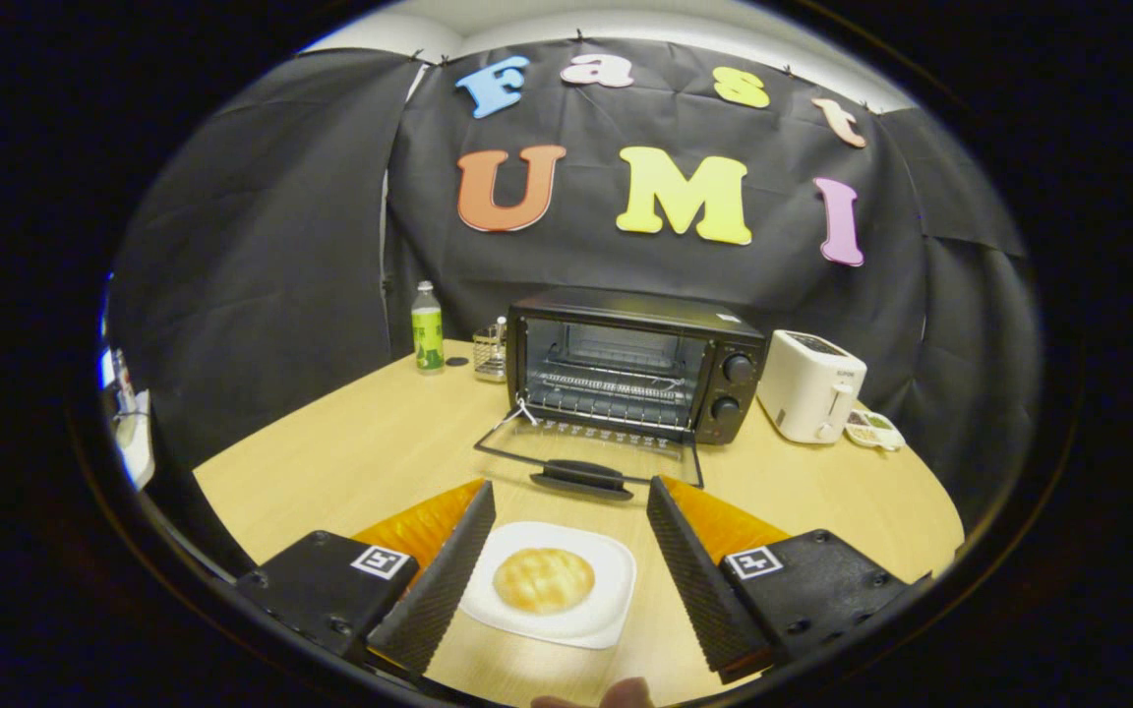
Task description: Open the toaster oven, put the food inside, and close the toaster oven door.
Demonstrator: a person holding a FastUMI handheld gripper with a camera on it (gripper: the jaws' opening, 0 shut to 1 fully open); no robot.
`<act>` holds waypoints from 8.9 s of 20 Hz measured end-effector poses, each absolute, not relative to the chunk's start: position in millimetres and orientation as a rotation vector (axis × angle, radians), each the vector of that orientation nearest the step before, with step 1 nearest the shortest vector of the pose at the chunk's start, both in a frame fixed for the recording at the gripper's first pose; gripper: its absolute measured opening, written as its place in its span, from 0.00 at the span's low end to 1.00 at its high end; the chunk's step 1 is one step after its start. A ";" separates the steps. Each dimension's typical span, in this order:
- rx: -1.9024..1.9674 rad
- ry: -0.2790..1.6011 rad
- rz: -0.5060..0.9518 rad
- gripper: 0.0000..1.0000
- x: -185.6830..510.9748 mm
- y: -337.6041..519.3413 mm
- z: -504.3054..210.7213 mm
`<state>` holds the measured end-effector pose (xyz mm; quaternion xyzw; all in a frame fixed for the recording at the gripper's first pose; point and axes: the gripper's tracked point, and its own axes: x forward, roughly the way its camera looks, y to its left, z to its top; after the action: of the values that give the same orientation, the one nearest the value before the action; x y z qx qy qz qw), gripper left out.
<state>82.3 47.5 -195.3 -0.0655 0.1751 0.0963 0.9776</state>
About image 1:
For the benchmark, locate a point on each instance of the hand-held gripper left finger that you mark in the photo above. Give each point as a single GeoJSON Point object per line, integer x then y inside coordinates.
{"type": "Point", "coordinates": [448, 580]}

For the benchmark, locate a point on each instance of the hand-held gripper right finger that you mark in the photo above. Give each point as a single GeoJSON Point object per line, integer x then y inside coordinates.
{"type": "Point", "coordinates": [694, 580]}

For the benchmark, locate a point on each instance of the golden bread roll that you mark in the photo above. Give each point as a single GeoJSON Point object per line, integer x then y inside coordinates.
{"type": "Point", "coordinates": [544, 580]}

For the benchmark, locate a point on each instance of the black toaster oven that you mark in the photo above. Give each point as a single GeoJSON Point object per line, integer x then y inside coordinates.
{"type": "Point", "coordinates": [626, 305]}

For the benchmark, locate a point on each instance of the white slot toaster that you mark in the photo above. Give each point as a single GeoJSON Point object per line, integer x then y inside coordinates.
{"type": "Point", "coordinates": [807, 388]}

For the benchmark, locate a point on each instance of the white square plate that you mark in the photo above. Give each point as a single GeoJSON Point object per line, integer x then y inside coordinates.
{"type": "Point", "coordinates": [614, 570]}

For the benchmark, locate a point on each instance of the small divided snack tray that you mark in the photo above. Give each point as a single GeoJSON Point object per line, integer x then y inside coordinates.
{"type": "Point", "coordinates": [873, 430]}

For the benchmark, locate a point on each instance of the green label drink bottle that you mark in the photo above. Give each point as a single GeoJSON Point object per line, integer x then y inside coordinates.
{"type": "Point", "coordinates": [428, 334]}

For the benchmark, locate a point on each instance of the black backdrop cloth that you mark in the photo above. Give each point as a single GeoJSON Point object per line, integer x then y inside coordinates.
{"type": "Point", "coordinates": [626, 265]}

